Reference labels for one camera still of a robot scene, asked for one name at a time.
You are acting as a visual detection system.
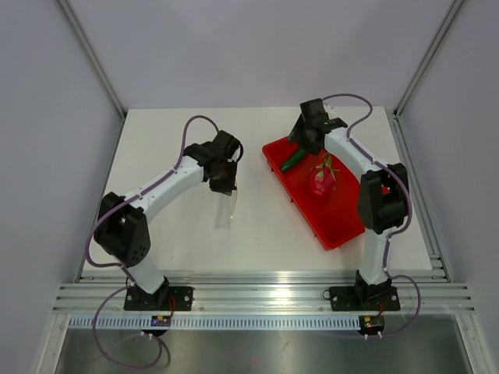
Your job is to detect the white slotted cable duct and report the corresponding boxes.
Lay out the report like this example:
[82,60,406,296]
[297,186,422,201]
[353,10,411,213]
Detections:
[69,314,360,331]

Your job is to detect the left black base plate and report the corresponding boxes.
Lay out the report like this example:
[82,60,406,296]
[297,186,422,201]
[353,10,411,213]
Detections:
[123,286,194,312]

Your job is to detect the left aluminium frame post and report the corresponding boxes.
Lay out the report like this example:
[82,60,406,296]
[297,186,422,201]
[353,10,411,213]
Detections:
[55,0,127,123]

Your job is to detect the right small circuit board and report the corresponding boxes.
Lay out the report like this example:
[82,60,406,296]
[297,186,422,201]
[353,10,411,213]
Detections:
[359,315,385,332]

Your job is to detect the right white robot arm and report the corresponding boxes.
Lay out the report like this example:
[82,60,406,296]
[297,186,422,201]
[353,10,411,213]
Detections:
[288,98,412,313]

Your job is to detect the aluminium mounting rail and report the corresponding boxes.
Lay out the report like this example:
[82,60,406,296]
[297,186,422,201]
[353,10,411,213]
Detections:
[52,269,476,315]

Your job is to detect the right aluminium frame post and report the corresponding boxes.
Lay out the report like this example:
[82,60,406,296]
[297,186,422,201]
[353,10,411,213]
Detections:
[392,0,467,118]

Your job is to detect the red plastic tray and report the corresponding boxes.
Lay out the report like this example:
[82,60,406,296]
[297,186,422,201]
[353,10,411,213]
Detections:
[262,138,365,251]

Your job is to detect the aluminium frame post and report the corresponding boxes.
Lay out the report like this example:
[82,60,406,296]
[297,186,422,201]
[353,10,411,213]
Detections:
[55,0,127,123]
[392,0,467,118]

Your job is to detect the clear zip top bag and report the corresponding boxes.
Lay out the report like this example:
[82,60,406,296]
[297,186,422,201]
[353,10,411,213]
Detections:
[214,190,238,230]

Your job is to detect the left small circuit board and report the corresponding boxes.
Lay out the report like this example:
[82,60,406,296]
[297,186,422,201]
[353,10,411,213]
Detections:
[150,315,172,327]

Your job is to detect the green cucumber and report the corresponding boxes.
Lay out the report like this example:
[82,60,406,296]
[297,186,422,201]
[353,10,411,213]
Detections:
[279,149,307,173]

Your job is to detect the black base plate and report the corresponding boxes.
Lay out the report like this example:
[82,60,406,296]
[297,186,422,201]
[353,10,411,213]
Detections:
[123,286,194,312]
[322,286,401,312]

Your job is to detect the small circuit board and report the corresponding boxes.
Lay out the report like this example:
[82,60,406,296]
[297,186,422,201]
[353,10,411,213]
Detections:
[359,315,385,332]
[150,315,172,327]

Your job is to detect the pink dragon fruit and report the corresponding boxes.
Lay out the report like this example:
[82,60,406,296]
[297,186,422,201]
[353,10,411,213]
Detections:
[306,153,340,199]

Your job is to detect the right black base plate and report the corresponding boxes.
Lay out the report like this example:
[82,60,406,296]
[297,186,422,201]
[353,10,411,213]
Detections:
[322,286,401,312]

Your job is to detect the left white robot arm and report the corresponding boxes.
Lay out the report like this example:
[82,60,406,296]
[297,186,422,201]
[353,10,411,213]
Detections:
[93,130,243,310]

